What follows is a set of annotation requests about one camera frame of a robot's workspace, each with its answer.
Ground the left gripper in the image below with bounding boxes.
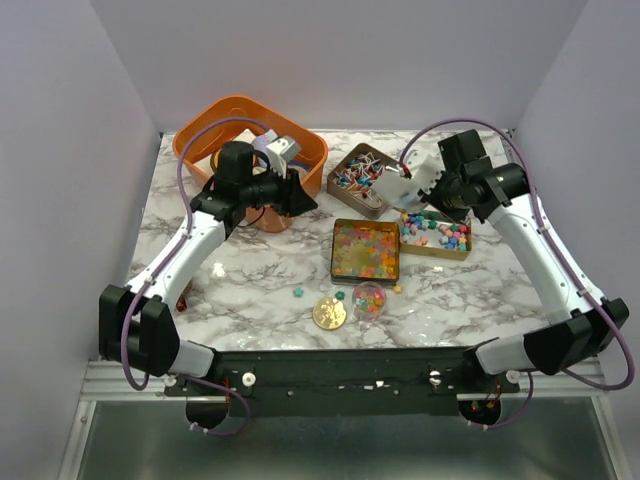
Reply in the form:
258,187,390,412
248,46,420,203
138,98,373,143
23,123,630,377
241,160,319,218

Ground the gold tin of pastel candies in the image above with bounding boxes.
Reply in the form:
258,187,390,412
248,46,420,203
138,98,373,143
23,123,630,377
398,210,472,261

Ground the tin of lollipops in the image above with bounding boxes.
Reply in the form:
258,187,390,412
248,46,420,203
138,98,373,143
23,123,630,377
326,143,395,220

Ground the gold tin of translucent candies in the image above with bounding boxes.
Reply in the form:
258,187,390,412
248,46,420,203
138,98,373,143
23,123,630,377
329,218,400,286

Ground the gold jar lid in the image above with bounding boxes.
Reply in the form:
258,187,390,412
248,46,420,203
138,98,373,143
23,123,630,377
312,297,347,331

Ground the clear glass jar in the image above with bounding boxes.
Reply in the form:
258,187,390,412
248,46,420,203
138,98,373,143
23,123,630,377
352,281,387,321

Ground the steel scoop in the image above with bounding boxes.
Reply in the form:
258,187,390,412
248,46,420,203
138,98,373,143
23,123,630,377
387,189,426,213

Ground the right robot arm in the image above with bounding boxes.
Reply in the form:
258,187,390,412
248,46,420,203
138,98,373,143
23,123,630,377
427,130,629,392

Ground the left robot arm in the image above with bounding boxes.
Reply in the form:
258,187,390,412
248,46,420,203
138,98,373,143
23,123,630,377
99,136,317,395

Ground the orange plastic bin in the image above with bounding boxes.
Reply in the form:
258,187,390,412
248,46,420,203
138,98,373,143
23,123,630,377
173,95,328,238

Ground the lavender cup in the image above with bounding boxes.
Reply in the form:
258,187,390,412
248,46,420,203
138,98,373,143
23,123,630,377
251,131,278,153

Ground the white teacup red handle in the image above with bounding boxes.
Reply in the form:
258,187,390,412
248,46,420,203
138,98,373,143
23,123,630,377
175,283,192,313

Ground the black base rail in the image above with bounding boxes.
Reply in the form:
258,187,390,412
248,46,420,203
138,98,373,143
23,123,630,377
164,342,521,419

